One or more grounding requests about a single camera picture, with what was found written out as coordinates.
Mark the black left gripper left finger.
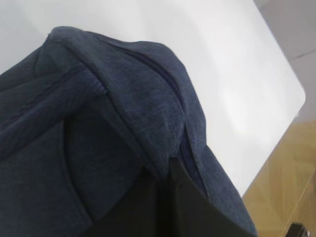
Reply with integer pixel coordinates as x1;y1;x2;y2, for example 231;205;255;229
81;172;159;237

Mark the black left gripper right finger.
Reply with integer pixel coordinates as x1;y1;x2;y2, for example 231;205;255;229
158;158;249;237

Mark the dark navy lunch bag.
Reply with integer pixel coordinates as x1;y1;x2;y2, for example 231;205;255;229
0;27;257;237

